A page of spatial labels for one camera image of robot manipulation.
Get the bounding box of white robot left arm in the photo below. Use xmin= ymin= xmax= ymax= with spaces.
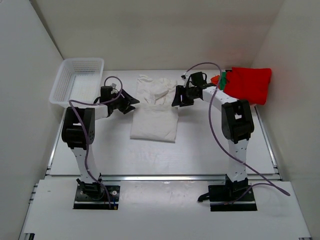
xmin=61 ymin=86 xmax=140 ymax=199

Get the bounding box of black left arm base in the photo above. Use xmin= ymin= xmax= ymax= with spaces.
xmin=73 ymin=178 xmax=121 ymax=211

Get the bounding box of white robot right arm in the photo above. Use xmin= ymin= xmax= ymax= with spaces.
xmin=171 ymin=71 xmax=255 ymax=200

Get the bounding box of green folded t shirt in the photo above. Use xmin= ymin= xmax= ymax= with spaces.
xmin=218 ymin=70 xmax=230 ymax=91

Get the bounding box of red folded t shirt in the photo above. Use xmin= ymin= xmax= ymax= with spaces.
xmin=223 ymin=67 xmax=272 ymax=105

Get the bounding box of white t shirt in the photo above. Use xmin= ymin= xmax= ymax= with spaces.
xmin=130 ymin=75 xmax=179 ymax=143

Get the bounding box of white plastic basket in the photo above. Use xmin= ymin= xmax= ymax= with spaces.
xmin=49 ymin=57 xmax=105 ymax=108

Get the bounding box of orange folded t shirt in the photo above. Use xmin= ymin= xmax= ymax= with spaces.
xmin=210 ymin=75 xmax=220 ymax=85

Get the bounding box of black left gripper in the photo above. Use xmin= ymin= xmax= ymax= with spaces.
xmin=110 ymin=88 xmax=139 ymax=115

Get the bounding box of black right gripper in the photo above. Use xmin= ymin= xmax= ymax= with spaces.
xmin=172 ymin=85 xmax=197 ymax=108

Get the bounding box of aluminium table rail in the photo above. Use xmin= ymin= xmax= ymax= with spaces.
xmin=102 ymin=174 xmax=225 ymax=182

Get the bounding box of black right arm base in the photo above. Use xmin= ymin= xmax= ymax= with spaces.
xmin=197 ymin=176 xmax=258 ymax=212

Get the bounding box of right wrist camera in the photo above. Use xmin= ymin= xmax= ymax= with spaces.
xmin=181 ymin=72 xmax=190 ymax=88

